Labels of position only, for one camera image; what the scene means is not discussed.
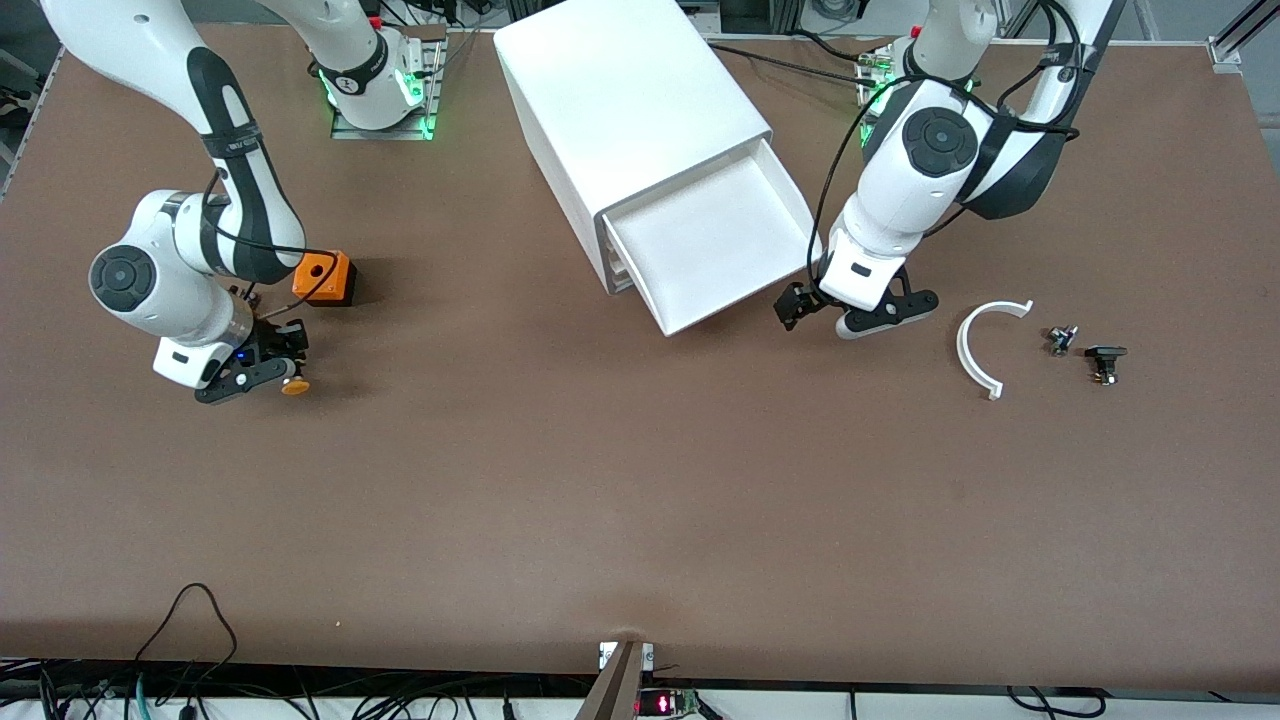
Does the white curved plastic arc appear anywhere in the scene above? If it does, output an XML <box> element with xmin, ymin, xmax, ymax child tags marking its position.
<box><xmin>956</xmin><ymin>299</ymin><xmax>1035</xmax><ymax>401</ymax></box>

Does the circuit board with red light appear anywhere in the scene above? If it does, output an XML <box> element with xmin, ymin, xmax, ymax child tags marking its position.
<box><xmin>635</xmin><ymin>688</ymin><xmax>701</xmax><ymax>717</ymax></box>

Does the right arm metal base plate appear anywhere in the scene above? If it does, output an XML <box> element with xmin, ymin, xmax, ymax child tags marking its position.
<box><xmin>330</xmin><ymin>25</ymin><xmax>446</xmax><ymax>141</ymax></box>

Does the black looped table cable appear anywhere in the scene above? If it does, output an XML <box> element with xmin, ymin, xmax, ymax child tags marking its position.
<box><xmin>133</xmin><ymin>583</ymin><xmax>239</xmax><ymax>691</ymax></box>

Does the white drawer holding yellow button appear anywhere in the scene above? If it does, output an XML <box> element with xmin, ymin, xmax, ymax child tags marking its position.
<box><xmin>600</xmin><ymin>138</ymin><xmax>824</xmax><ymax>338</ymax></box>

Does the orange button enclosure box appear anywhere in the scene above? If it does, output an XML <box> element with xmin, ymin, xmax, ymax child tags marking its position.
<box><xmin>292</xmin><ymin>250</ymin><xmax>357</xmax><ymax>307</ymax></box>

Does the white drawer cabinet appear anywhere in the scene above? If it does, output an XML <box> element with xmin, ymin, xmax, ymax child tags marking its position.
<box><xmin>493</xmin><ymin>0</ymin><xmax>776</xmax><ymax>296</ymax></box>

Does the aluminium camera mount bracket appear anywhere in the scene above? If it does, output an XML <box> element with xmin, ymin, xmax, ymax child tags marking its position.
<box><xmin>575</xmin><ymin>640</ymin><xmax>656</xmax><ymax>720</ymax></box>

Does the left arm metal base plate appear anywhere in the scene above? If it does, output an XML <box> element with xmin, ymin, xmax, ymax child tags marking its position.
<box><xmin>856</xmin><ymin>45</ymin><xmax>901</xmax><ymax>123</ymax></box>

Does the aluminium frame profile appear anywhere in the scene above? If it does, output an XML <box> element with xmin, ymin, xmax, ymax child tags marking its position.
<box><xmin>1205</xmin><ymin>0</ymin><xmax>1280</xmax><ymax>73</ymax></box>

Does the black cable behind cabinet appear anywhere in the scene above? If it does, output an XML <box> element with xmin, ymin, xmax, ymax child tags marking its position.
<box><xmin>708</xmin><ymin>40</ymin><xmax>886</xmax><ymax>89</ymax></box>

